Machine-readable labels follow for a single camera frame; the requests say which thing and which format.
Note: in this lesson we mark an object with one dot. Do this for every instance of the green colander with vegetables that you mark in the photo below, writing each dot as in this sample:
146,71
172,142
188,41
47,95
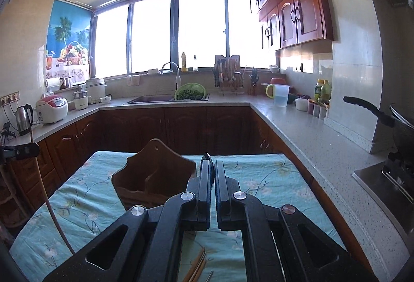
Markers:
190,91

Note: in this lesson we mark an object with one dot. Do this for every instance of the wooden utensil holder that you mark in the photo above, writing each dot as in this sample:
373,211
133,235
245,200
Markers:
152,176

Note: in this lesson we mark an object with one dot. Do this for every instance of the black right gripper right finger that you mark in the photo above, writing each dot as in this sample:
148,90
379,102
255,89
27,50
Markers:
281,244

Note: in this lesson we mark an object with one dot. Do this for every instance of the teal floral tablecloth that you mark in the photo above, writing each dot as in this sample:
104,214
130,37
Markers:
87,203

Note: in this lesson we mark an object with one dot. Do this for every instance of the black frying pan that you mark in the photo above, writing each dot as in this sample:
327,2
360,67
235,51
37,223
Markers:
402,126

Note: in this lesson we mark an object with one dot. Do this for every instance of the steel gas stove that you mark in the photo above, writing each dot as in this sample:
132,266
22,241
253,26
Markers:
390,184

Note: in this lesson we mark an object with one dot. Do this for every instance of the tropical fruit poster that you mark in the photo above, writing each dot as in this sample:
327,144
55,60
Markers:
67,43

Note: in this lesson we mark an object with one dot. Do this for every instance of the clear measuring jug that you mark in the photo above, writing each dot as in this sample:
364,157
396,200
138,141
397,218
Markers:
279,94

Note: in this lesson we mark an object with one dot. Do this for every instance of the yellow oil bottle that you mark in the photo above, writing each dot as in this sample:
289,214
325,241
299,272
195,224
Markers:
322,91

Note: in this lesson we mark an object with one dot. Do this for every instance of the chrome sink faucet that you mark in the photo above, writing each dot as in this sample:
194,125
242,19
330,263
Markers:
172,67

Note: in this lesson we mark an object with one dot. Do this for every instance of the steel electric kettle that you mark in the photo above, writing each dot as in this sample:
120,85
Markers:
24,118

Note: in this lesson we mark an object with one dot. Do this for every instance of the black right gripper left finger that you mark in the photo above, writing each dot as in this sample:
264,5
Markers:
144,244

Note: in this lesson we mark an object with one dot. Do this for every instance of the white red rice cooker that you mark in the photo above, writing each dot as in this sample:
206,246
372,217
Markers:
51,109

